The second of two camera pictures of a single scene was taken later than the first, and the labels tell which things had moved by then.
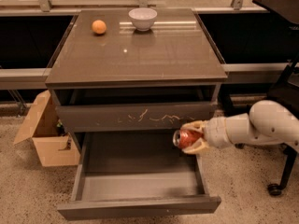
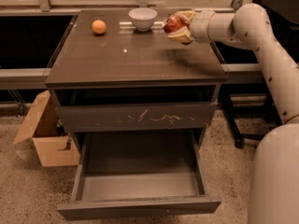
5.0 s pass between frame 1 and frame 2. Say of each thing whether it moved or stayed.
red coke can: moved
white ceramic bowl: stayed
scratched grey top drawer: stayed
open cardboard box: stayed
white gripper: moved
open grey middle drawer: stayed
